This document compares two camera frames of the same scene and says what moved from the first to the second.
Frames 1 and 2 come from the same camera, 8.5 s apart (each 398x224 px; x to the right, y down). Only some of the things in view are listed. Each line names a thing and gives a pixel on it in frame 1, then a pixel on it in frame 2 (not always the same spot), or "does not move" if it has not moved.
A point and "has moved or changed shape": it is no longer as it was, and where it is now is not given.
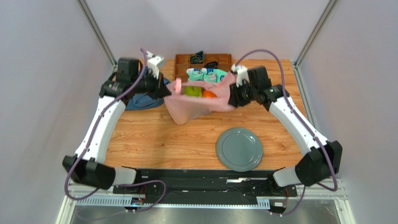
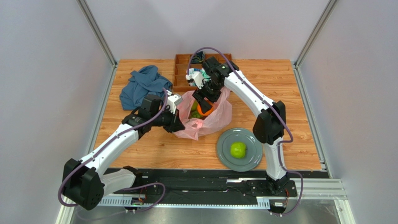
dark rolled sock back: (198, 57) does not move
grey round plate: (239, 149) does not move
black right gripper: (236, 96) -> (205, 96)
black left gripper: (159, 89) -> (177, 125)
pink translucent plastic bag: (186, 108) has moved or changed shape
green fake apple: (193, 91) -> (238, 150)
